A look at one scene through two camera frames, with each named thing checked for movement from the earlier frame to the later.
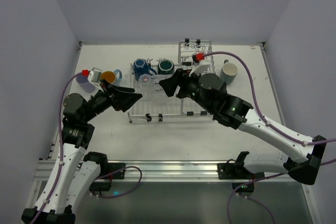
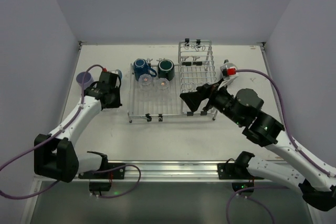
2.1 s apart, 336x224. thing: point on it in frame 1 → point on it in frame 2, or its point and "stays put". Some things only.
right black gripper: x=181 y=84 → x=210 y=97
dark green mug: x=165 y=66 stays put
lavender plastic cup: x=86 y=85 stays put
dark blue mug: x=142 y=66 stays put
